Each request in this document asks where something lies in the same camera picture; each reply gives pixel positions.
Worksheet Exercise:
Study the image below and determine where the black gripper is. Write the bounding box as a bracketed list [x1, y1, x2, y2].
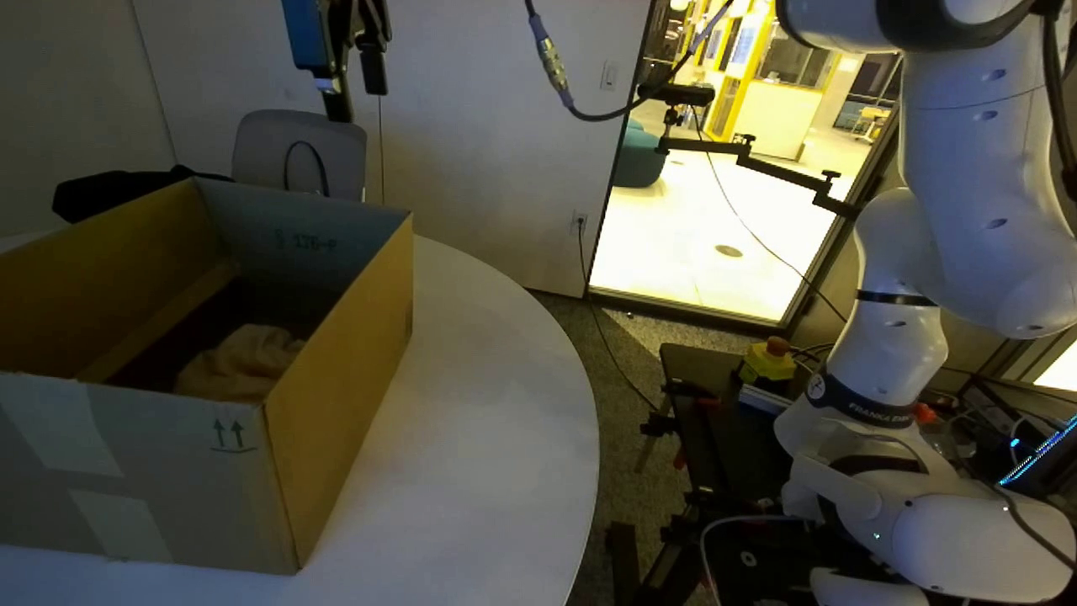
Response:
[279, 0, 390, 120]

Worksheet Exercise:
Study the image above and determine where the cream yellow cloth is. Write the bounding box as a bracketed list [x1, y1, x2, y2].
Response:
[174, 322, 302, 401]

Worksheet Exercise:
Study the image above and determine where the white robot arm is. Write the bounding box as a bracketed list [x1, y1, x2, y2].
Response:
[773, 0, 1077, 606]

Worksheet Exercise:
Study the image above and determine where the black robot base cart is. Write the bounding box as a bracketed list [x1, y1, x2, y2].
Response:
[601, 339, 1077, 606]

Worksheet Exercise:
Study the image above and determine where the brown cardboard box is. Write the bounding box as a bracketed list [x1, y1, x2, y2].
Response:
[0, 180, 415, 571]

